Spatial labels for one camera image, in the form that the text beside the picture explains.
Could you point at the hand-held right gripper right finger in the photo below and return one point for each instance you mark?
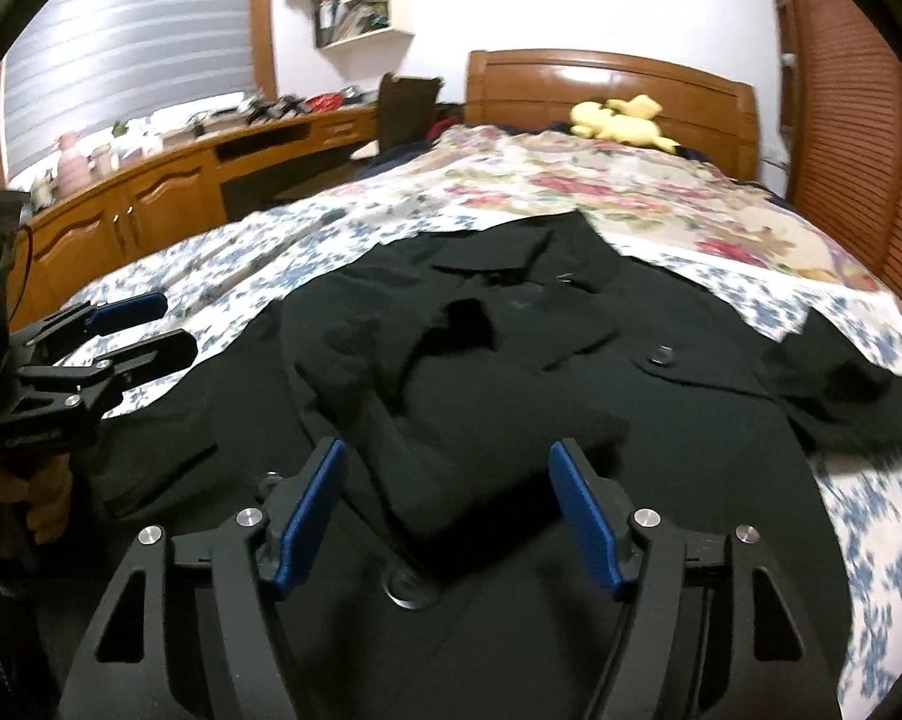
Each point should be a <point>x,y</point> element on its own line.
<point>586,517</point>

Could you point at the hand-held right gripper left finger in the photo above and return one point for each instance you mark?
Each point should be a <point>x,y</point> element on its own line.
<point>312,510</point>

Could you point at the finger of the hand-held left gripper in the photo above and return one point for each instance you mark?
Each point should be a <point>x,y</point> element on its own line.
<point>162,352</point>
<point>132,307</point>

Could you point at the black coat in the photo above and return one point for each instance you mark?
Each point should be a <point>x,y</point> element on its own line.
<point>496,360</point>

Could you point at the person's left hand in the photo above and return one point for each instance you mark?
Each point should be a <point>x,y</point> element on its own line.
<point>46,510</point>

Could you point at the blue floral bedsheet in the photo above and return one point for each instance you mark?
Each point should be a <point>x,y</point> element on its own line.
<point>218,262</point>

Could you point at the wooden desk cabinet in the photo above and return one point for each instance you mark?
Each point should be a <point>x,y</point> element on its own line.
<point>166,195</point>

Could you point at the pink bottle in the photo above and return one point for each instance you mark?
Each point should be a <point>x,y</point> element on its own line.
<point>72,165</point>

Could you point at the white jar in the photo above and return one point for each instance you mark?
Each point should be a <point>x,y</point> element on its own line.
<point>102,161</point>

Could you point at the small green plant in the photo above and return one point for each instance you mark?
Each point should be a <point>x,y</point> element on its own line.
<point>121,129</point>

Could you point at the grey window blind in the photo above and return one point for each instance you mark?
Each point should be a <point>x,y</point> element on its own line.
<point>121,37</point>

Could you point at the red basket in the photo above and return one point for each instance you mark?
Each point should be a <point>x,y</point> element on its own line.
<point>323,100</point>

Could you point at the red floral blanket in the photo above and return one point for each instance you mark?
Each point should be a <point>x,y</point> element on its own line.
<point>571,187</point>

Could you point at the dark chair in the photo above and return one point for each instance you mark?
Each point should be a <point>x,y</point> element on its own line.
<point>406,112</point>

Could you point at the yellow plush toy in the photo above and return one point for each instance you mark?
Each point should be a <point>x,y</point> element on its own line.
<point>616,124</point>

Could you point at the wooden bed headboard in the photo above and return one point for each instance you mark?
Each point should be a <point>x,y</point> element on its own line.
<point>541,90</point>

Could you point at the wooden louvred wardrobe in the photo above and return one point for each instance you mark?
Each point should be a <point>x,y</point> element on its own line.
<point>848,127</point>

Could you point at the wooden window frame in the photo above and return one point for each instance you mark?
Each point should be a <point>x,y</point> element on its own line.
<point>262,30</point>

